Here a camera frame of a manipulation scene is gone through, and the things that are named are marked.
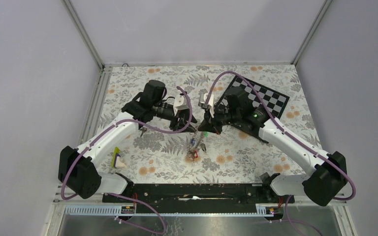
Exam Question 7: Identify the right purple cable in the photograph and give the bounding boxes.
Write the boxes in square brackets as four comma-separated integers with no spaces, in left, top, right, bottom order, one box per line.
[203,71,356,236]

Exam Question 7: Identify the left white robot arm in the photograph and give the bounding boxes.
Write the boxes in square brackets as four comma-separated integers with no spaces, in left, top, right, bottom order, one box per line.
[58,80,197,202]

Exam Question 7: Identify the small key with carabiner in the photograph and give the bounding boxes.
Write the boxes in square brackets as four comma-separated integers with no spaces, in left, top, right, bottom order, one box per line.
[140,127,147,137]

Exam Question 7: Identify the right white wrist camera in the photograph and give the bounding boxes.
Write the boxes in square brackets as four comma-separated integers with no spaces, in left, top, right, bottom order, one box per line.
[198,93,214,118]

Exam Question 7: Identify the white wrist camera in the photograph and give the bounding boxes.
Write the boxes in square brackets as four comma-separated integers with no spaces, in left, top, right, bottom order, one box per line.
[173,95,189,115]
[198,93,214,118]

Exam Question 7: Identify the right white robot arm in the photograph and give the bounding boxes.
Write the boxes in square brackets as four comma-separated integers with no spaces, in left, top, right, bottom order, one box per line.
[198,87,348,207]

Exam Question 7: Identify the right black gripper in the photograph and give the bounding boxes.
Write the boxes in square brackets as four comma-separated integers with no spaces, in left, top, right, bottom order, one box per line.
[198,103,241,135]

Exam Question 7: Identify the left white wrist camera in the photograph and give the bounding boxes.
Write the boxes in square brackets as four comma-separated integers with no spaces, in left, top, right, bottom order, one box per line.
[173,95,189,115]

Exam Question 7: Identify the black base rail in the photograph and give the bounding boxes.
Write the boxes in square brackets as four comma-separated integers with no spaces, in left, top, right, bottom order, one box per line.
[101,182,296,215]

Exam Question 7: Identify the floral tablecloth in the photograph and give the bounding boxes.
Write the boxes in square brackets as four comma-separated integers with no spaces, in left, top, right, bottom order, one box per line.
[98,65,321,183]

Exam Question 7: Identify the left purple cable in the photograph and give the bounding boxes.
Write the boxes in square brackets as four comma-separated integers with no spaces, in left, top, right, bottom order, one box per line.
[60,86,193,235]

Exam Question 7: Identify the black white chessboard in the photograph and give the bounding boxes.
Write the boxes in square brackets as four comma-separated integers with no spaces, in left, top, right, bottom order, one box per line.
[215,76,290,140]

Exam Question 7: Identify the yellow white wedge block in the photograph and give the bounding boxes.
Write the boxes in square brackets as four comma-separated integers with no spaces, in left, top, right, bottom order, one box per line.
[111,147,126,169]

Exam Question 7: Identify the purple cable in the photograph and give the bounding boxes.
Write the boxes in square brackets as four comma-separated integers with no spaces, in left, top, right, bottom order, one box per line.
[60,86,193,235]
[203,71,356,236]

